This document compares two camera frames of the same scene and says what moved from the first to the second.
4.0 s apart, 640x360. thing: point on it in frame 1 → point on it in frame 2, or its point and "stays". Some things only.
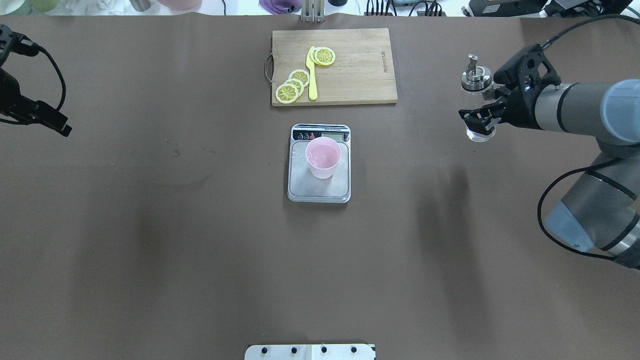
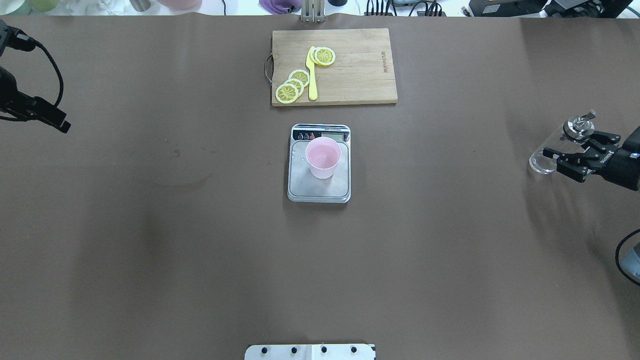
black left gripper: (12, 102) stays
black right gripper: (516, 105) → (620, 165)
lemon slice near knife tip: (324, 56) stays
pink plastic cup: (322, 154) stays
